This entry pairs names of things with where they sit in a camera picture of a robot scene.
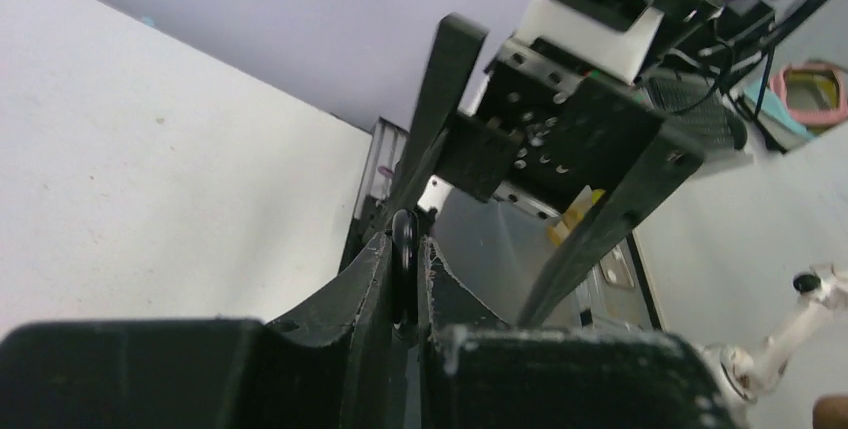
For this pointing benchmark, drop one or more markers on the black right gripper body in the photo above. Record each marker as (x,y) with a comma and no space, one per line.
(544,131)

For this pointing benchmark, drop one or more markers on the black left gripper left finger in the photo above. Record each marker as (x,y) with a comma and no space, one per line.
(323,364)

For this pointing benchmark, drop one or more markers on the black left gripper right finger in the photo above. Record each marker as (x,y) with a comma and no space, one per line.
(479,372)

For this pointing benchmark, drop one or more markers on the black keyboard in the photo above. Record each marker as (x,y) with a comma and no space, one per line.
(720,130)

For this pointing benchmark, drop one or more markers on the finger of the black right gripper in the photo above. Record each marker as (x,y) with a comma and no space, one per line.
(455,50)
(603,234)

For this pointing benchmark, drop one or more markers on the yellow-capped bottle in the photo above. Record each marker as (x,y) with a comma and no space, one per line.
(574,214)

